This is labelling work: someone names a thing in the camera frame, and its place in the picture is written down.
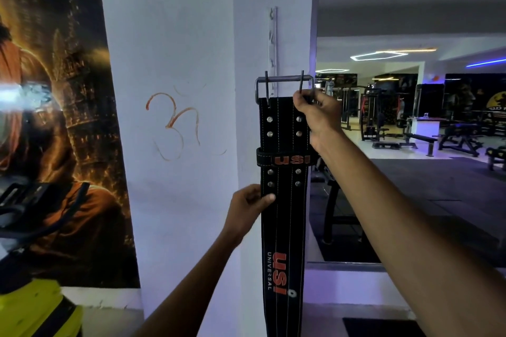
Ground person's right hand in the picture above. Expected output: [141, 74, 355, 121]
[293, 90, 344, 152]

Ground person's left hand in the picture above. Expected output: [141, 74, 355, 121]
[223, 184, 276, 248]

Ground black leather weightlifting belt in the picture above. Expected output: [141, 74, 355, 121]
[255, 71, 317, 337]

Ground person's right forearm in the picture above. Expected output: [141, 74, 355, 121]
[312, 129, 506, 337]

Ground person's left forearm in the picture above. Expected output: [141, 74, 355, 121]
[132, 230, 247, 337]

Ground black weight machine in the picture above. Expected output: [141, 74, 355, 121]
[360, 85, 391, 142]

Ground hexagonal ceiling light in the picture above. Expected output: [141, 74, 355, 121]
[350, 50, 409, 62]

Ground black flat gym bench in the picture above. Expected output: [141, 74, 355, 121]
[402, 132, 438, 157]

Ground white desk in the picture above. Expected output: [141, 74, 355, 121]
[406, 116, 446, 138]

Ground black incline gym bench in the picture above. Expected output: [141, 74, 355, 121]
[437, 123, 485, 158]

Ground black floor mat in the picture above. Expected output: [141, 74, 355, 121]
[342, 317, 427, 337]

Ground blue strip light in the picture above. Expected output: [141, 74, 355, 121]
[465, 58, 506, 68]

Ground yellow and black bag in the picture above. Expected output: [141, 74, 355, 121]
[0, 278, 84, 337]

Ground white wall hook rail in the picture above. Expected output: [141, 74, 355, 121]
[267, 6, 279, 98]

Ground black bench frame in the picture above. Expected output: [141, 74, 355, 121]
[312, 163, 366, 246]

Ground large wall mirror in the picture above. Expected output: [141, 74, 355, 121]
[308, 0, 506, 272]

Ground dark orange wall poster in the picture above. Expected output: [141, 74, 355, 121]
[0, 0, 141, 290]

